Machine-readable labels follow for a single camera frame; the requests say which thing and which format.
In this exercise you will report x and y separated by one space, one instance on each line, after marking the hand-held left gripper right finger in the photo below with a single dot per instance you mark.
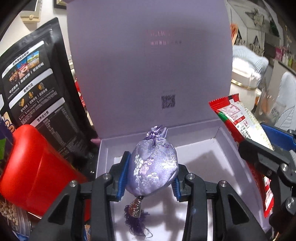
177 190

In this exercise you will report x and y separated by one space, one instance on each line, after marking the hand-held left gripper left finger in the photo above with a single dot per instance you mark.
123 176

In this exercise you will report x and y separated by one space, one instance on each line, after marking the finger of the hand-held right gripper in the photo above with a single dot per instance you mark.
277 136
259 153

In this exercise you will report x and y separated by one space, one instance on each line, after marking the purple embroidered sachet pouch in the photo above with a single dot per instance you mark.
150 166

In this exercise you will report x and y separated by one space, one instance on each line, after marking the red white snack packet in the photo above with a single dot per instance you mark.
242 115

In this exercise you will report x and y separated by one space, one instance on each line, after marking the lavender gift box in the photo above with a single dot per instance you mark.
148 69

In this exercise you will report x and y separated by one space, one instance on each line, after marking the orange clear packet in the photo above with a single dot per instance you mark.
268 104

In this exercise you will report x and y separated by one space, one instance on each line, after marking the light blue leaf cushion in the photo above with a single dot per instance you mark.
251 55
288 92

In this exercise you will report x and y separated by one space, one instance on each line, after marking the white pot with gold rim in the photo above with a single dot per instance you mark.
242 89

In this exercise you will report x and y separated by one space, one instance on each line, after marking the white counter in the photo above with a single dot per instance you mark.
277 71

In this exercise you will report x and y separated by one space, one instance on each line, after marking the row of small bottles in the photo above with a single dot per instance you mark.
286 56

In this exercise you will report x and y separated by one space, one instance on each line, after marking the red plastic container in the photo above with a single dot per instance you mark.
34 166

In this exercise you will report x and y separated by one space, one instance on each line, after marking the red packaging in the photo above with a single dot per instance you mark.
79 95

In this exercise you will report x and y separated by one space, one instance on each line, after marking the white cabinet with star decorations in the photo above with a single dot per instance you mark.
254 30

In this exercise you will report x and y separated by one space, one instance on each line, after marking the black stand-up food pouch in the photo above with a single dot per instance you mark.
41 92

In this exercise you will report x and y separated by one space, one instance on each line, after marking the clear jar of nuts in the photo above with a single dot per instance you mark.
11 213

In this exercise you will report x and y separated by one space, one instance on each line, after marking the blue green printed packet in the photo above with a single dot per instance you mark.
5 139

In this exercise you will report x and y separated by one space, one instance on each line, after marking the cream wooden bracket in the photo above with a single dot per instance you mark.
31 19

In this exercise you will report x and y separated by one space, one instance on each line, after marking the gold picture frame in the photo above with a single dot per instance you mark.
60 1

